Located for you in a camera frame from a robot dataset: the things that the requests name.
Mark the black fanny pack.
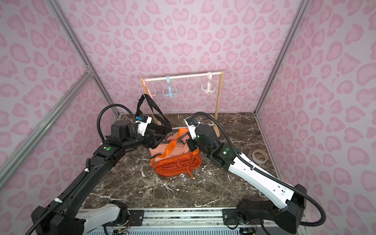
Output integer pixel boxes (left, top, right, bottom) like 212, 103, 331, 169
136, 94, 172, 136

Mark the pink fanny pack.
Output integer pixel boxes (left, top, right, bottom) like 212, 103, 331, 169
149, 128, 190, 162

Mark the orange fanny pack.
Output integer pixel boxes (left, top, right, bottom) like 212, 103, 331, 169
149, 127, 203, 180

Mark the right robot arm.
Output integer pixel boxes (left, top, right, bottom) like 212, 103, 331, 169
187, 124, 307, 234

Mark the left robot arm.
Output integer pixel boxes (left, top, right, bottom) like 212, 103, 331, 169
26, 120, 165, 235

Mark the blue hook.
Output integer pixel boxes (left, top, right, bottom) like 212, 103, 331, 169
163, 76, 177, 98

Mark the pink hook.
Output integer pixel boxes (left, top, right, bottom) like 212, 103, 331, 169
143, 78, 156, 99

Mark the white hook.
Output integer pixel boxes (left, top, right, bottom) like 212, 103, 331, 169
201, 71, 215, 94

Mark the wooden clothes rack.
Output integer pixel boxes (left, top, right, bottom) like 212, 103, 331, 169
140, 70, 225, 138

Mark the roll of tape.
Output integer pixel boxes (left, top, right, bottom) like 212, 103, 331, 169
252, 149, 268, 164

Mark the aluminium corner profile right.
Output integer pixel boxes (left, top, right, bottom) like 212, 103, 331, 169
254, 0, 312, 117

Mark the aluminium corner profile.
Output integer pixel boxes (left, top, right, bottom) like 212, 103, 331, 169
46, 0, 114, 104
254, 0, 312, 117

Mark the aluminium corner profile left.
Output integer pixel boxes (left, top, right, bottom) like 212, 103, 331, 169
46, 0, 114, 104

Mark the aluminium diagonal profile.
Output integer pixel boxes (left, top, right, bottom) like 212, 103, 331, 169
1, 69, 93, 189

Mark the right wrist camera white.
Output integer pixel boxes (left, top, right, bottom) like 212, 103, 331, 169
185, 116, 201, 140

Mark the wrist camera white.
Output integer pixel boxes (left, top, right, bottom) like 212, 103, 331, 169
136, 114, 152, 136
185, 116, 201, 140

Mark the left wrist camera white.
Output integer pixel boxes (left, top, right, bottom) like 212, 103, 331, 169
136, 114, 152, 136

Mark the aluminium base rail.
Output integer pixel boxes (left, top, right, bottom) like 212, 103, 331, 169
57, 207, 309, 235

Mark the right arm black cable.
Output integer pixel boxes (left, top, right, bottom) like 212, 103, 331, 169
190, 111, 327, 227

